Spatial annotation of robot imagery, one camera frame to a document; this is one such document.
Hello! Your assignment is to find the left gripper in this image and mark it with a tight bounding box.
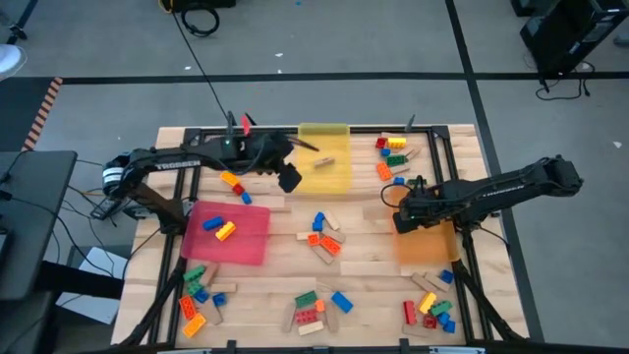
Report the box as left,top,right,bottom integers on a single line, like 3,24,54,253
255,131,320,195

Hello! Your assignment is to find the black stand leg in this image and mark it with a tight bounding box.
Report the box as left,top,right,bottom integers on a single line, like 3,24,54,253
5,0,40,45

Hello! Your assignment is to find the white round fan base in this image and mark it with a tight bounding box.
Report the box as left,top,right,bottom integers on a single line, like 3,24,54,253
0,42,29,81

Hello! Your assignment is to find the long black floor cable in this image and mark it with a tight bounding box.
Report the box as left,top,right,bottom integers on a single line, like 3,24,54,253
169,9,233,127

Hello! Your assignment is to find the white paper sheet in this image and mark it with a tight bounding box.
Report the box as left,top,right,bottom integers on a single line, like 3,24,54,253
55,245,130,326

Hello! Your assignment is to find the orange translucent plastic bin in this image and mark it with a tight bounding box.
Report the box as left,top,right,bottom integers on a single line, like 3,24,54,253
389,185,461,266

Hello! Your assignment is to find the black equipment case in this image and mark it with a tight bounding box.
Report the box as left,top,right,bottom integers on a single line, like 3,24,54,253
510,0,629,75

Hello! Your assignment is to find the black power cable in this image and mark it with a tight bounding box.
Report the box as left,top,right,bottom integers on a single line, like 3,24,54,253
535,61,597,102

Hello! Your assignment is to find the pink translucent plastic bin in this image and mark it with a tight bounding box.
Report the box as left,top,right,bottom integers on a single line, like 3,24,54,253
180,200,271,266

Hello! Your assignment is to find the black floor equipment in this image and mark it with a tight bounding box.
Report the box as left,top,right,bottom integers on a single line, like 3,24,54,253
159,0,238,14

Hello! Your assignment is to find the amber long plastic brick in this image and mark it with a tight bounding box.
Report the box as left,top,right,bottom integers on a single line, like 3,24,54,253
182,313,208,339

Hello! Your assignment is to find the coiled black cable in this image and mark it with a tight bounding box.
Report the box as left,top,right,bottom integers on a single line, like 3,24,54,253
180,7,221,38

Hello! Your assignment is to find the black metal table frame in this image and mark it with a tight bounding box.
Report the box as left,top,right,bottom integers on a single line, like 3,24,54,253
117,125,530,354

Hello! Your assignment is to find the striped hazard tape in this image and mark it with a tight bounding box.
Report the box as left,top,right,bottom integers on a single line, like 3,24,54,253
21,76,65,152

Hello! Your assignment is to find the yellow translucent plastic bin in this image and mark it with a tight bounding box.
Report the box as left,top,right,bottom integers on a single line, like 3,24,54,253
296,122,354,195

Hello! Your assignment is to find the black desk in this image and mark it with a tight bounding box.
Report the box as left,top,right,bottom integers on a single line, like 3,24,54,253
0,149,79,302

